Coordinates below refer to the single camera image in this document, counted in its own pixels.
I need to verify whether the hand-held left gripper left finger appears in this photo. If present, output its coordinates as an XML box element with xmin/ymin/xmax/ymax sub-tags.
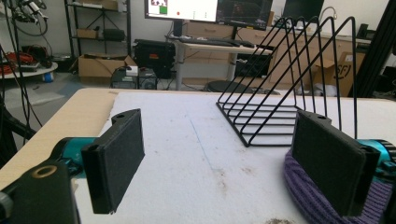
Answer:
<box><xmin>81</xmin><ymin>108</ymin><xmax>146</xmax><ymax>215</ymax></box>

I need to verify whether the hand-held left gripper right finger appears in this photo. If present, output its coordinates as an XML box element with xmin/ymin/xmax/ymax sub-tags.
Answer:
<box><xmin>290</xmin><ymin>110</ymin><xmax>381</xmax><ymax>217</ymax></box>

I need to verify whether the purple knitted cloth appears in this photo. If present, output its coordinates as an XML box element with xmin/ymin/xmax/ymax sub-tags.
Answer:
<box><xmin>283</xmin><ymin>148</ymin><xmax>395</xmax><ymax>224</ymax></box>

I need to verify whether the white foam mat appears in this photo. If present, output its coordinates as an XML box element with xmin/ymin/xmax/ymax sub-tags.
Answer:
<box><xmin>73</xmin><ymin>91</ymin><xmax>396</xmax><ymax>224</ymax></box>

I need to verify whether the small black computer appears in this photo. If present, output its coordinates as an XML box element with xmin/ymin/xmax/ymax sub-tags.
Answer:
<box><xmin>109</xmin><ymin>65</ymin><xmax>159</xmax><ymax>91</ymax></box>

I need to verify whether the printed cardboard box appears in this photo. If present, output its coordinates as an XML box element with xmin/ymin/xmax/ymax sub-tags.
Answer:
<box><xmin>312</xmin><ymin>50</ymin><xmax>367</xmax><ymax>98</ymax></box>

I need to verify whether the open cardboard box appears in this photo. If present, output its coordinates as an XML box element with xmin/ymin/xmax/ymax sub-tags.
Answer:
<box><xmin>77</xmin><ymin>53</ymin><xmax>138</xmax><ymax>84</ymax></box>

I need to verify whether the black equipment case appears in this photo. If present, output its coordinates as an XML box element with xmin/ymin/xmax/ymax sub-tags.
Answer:
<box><xmin>133</xmin><ymin>38</ymin><xmax>177</xmax><ymax>79</ymax></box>

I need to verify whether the round white table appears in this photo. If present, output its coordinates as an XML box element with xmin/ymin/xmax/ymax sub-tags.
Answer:
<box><xmin>0</xmin><ymin>61</ymin><xmax>59</xmax><ymax>80</ymax></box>

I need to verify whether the black round base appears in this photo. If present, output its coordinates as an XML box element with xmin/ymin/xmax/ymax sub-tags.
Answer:
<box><xmin>206</xmin><ymin>79</ymin><xmax>248</xmax><ymax>94</ymax></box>

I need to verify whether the black desk telephone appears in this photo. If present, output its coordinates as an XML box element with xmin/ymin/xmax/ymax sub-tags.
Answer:
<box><xmin>356</xmin><ymin>22</ymin><xmax>372</xmax><ymax>40</ymax></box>

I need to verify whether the black metal shelf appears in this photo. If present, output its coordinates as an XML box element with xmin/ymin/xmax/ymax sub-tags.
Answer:
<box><xmin>64</xmin><ymin>0</ymin><xmax>133</xmax><ymax>61</ymax></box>

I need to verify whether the white standing desk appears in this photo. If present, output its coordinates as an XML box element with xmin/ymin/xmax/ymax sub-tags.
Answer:
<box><xmin>166</xmin><ymin>35</ymin><xmax>276</xmax><ymax>91</ymax></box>

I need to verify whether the black keyboard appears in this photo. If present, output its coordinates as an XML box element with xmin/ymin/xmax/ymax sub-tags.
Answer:
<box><xmin>178</xmin><ymin>36</ymin><xmax>257</xmax><ymax>49</ymax></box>

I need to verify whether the black monitor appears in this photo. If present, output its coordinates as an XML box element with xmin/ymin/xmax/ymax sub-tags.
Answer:
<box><xmin>281</xmin><ymin>0</ymin><xmax>325</xmax><ymax>23</ymax></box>

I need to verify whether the wooden drawer cabinet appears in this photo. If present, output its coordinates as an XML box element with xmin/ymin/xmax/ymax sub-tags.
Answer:
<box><xmin>182</xmin><ymin>21</ymin><xmax>366</xmax><ymax>91</ymax></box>

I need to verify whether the monitor with white screen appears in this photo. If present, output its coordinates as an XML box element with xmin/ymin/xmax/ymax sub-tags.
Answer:
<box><xmin>144</xmin><ymin>0</ymin><xmax>219</xmax><ymax>23</ymax></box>

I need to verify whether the monitor with dark screen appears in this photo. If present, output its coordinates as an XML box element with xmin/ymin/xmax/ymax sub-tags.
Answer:
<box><xmin>217</xmin><ymin>0</ymin><xmax>274</xmax><ymax>31</ymax></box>

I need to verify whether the black wire rack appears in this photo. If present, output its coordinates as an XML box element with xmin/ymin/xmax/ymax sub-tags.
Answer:
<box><xmin>216</xmin><ymin>16</ymin><xmax>359</xmax><ymax>148</ymax></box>

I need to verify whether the black metal frame post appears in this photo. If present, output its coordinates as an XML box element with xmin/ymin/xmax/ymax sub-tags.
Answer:
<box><xmin>348</xmin><ymin>0</ymin><xmax>396</xmax><ymax>99</ymax></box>

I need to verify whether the orange cable coil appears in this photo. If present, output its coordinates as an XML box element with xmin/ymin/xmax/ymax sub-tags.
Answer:
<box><xmin>0</xmin><ymin>50</ymin><xmax>35</xmax><ymax>75</ymax></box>

